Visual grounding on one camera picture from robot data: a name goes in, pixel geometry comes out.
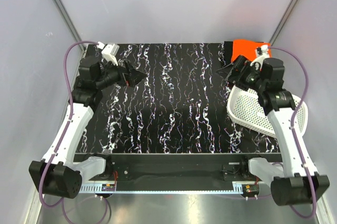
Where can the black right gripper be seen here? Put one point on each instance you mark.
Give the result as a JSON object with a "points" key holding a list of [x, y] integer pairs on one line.
{"points": [[234, 69]]}

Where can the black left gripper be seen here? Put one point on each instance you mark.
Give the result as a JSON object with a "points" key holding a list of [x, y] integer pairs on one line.
{"points": [[125, 74]]}

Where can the orange t shirt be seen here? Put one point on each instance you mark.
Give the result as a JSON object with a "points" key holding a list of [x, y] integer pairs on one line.
{"points": [[246, 48]]}

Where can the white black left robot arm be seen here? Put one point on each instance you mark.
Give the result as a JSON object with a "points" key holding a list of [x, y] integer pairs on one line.
{"points": [[56, 174]]}

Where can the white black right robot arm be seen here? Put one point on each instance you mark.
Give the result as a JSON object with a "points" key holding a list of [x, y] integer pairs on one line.
{"points": [[299, 181]]}

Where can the folded black t shirt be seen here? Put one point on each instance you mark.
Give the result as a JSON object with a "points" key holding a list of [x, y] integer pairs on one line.
{"points": [[227, 50]]}

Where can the white perforated plastic basket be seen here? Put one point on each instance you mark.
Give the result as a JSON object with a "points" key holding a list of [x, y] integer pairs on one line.
{"points": [[243, 109]]}

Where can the black marble pattern mat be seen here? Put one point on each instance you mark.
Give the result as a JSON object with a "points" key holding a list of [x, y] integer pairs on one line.
{"points": [[180, 107]]}

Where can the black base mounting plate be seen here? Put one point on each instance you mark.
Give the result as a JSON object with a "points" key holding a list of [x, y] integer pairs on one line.
{"points": [[126, 167]]}

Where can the left orange connector board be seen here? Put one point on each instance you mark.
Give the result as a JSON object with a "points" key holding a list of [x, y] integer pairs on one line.
{"points": [[109, 187]]}

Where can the orange connector board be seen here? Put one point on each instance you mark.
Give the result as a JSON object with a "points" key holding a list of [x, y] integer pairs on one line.
{"points": [[252, 188], [109, 187]]}

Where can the right orange connector board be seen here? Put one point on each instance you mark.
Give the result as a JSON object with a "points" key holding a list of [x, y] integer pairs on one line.
{"points": [[252, 188]]}

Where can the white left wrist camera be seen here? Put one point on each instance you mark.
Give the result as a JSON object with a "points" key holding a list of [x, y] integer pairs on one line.
{"points": [[109, 52]]}

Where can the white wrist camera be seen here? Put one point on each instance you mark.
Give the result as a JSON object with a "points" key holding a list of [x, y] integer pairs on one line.
{"points": [[109, 52], [262, 53]]}

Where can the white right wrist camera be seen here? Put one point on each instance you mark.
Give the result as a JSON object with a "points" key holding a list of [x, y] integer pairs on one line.
{"points": [[262, 53]]}

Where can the right aluminium corner post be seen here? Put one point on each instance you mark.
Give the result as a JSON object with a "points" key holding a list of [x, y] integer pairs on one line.
{"points": [[285, 17]]}

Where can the aluminium corner post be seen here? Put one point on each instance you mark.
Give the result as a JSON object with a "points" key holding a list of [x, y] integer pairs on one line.
{"points": [[67, 20], [285, 17]]}

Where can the aluminium front frame rail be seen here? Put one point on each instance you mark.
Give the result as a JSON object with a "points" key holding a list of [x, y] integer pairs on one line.
{"points": [[173, 186]]}

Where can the left aluminium corner post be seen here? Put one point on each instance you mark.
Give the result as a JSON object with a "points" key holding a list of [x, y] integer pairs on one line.
{"points": [[67, 20]]}

